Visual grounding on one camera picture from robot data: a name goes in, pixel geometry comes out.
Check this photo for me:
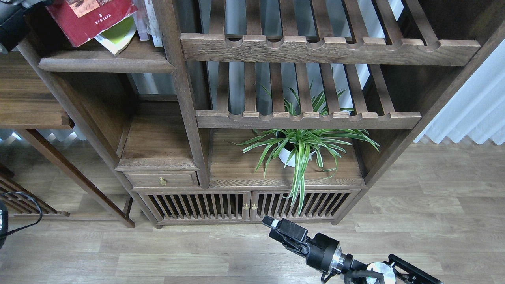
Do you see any white plant pot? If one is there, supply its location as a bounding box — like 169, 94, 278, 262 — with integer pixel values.
279, 142, 315, 167

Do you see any wooden side furniture left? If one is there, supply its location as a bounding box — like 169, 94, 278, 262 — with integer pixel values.
1, 51, 135, 228

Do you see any white pleated curtain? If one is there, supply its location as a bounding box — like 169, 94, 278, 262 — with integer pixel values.
414, 41, 505, 144

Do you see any yellow green book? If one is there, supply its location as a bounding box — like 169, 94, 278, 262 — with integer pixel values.
94, 16, 137, 56

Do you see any dark wooden bookshelf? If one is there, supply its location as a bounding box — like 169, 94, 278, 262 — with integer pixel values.
17, 0, 504, 228

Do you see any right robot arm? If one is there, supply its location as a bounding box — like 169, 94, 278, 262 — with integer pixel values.
262, 216, 442, 284

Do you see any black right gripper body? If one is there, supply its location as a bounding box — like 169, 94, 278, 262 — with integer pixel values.
285, 233, 340, 273

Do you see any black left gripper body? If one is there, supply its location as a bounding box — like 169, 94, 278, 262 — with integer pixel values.
0, 0, 54, 54

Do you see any white lavender book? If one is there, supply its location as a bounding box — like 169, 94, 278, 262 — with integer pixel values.
132, 0, 150, 41

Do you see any green spider plant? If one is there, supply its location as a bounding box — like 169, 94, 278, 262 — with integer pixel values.
235, 83, 380, 215

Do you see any brass drawer knob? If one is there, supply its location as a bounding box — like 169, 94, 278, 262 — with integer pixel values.
159, 177, 167, 186

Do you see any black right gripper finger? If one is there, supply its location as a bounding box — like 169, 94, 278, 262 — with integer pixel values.
262, 216, 308, 243
269, 231, 308, 256

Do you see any red paperback book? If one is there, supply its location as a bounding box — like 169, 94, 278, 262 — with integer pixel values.
46, 0, 137, 47

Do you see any upright white book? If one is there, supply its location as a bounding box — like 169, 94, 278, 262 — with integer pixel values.
144, 0, 163, 47

